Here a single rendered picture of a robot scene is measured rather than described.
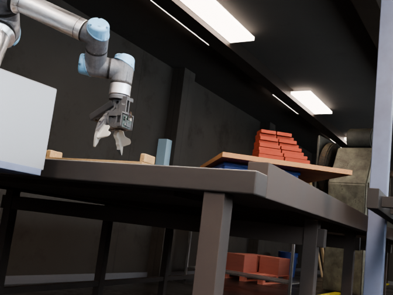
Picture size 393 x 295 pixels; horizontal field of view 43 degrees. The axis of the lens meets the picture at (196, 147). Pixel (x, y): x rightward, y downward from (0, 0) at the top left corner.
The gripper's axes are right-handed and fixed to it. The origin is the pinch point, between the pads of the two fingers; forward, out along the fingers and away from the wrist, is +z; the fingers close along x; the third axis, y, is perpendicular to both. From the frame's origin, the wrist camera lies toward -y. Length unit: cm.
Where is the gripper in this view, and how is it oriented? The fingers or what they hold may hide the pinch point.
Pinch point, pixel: (106, 151)
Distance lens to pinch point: 176.9
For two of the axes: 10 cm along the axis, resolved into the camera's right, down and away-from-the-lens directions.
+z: -1.2, 9.8, -1.6
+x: 4.7, 2.0, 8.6
